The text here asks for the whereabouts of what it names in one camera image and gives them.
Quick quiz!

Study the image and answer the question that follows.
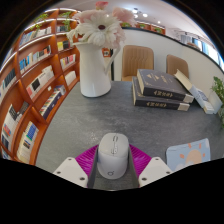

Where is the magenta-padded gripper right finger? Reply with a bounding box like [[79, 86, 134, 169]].
[[127, 143, 174, 189]]

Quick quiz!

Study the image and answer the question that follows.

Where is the orange shelf unit with plants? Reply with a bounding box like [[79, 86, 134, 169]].
[[121, 19, 167, 35]]

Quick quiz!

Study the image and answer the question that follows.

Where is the green plant in white pot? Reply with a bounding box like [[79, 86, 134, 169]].
[[209, 75, 224, 129]]

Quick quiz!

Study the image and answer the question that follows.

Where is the tan padded chair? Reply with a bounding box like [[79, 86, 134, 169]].
[[120, 44, 155, 83], [165, 54, 190, 80]]

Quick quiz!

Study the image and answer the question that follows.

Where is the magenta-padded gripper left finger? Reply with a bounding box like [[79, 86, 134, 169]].
[[52, 143, 101, 189]]

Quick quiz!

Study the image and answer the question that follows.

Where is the white computer mouse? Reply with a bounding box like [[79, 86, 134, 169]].
[[96, 132, 130, 180]]

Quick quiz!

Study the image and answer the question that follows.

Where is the window with curtains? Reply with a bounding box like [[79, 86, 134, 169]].
[[179, 31, 224, 71]]

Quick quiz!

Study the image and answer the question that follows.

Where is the sky print mouse pad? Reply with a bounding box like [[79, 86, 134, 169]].
[[165, 137, 212, 173]]

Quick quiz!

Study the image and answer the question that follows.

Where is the large orange bookshelf unit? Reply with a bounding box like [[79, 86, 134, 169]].
[[0, 7, 83, 166]]

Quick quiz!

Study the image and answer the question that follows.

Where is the white book with blue cover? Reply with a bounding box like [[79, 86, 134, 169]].
[[193, 87, 217, 115]]

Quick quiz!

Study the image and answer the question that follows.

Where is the ceiling light cluster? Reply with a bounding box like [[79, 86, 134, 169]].
[[131, 7, 149, 19]]

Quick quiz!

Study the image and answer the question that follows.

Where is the white ceramic vase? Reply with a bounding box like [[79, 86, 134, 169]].
[[72, 41, 122, 99]]

